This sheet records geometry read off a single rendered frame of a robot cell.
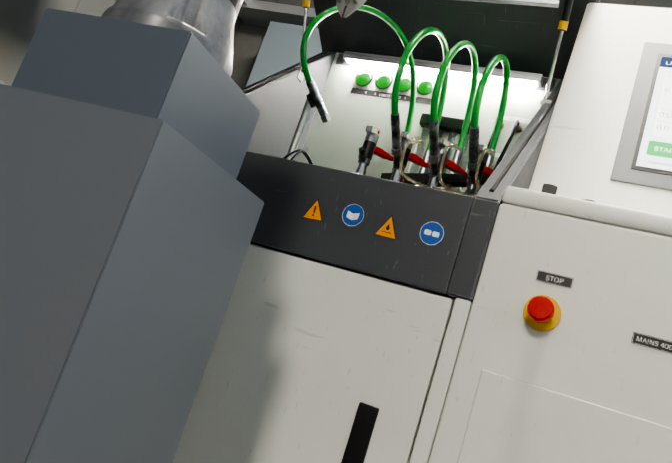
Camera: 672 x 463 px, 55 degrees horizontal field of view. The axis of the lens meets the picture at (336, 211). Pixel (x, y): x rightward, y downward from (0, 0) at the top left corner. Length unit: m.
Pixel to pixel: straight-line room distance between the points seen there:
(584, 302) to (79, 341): 0.67
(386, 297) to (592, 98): 0.63
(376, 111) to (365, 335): 0.87
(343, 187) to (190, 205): 0.49
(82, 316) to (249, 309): 0.57
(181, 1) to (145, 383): 0.39
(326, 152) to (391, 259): 0.78
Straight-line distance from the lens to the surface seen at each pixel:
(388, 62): 1.78
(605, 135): 1.35
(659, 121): 1.37
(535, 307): 0.94
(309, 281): 1.06
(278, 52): 3.98
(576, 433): 0.96
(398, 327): 1.00
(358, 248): 1.05
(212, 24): 0.72
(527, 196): 1.02
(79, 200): 0.59
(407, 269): 1.02
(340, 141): 1.75
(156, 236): 0.60
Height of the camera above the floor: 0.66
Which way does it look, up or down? 11 degrees up
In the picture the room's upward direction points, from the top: 18 degrees clockwise
